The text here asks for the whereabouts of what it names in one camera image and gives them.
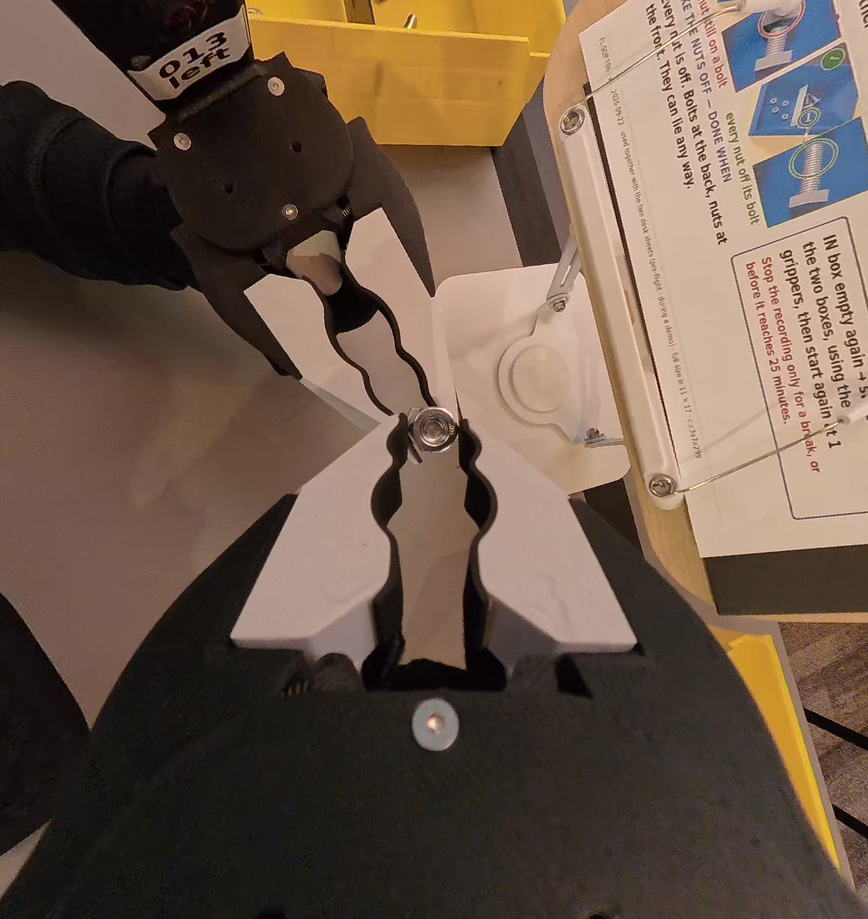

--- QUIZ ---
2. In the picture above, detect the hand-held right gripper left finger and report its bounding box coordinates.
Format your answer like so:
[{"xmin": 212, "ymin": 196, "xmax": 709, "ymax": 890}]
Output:
[{"xmin": 230, "ymin": 415, "xmax": 415, "ymax": 679}]

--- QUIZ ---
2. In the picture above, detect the white metal stand strut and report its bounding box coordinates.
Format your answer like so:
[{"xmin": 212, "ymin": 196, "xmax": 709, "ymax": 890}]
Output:
[{"xmin": 546, "ymin": 228, "xmax": 583, "ymax": 314}]

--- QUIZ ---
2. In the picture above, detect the instruction sheet on wooden stand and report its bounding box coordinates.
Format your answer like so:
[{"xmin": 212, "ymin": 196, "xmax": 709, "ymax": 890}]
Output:
[{"xmin": 540, "ymin": 0, "xmax": 868, "ymax": 626}]

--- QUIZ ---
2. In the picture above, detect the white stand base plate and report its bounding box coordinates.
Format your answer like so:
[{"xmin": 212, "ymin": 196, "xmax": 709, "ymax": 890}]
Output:
[{"xmin": 431, "ymin": 263, "xmax": 633, "ymax": 498}]

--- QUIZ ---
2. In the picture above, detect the yellow plastic parts box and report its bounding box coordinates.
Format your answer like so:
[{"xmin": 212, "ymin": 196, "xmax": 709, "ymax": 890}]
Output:
[
  {"xmin": 705, "ymin": 623, "xmax": 850, "ymax": 875},
  {"xmin": 246, "ymin": 0, "xmax": 551, "ymax": 149}
]

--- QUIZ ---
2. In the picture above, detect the person's left hand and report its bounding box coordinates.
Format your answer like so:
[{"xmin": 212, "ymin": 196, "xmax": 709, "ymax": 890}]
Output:
[{"xmin": 68, "ymin": 118, "xmax": 214, "ymax": 290}]

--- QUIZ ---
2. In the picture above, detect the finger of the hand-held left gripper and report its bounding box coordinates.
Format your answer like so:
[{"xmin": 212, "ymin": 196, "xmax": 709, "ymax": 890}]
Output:
[
  {"xmin": 245, "ymin": 228, "xmax": 401, "ymax": 421},
  {"xmin": 345, "ymin": 207, "xmax": 453, "ymax": 419}
]

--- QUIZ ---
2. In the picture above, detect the white clip bar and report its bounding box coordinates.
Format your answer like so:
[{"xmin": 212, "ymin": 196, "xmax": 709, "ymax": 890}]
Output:
[{"xmin": 558, "ymin": 102, "xmax": 688, "ymax": 512}]

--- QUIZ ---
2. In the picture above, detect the printed instruction sheet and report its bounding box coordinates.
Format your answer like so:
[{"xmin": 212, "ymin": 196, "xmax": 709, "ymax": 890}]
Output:
[{"xmin": 578, "ymin": 0, "xmax": 868, "ymax": 560}]

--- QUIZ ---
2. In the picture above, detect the silver bolt with nut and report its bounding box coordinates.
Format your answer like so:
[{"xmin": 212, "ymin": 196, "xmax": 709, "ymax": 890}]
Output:
[{"xmin": 407, "ymin": 404, "xmax": 455, "ymax": 452}]

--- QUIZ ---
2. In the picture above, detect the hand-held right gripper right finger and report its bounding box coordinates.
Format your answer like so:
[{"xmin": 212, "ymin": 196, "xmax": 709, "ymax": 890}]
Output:
[{"xmin": 456, "ymin": 418, "xmax": 639, "ymax": 666}]

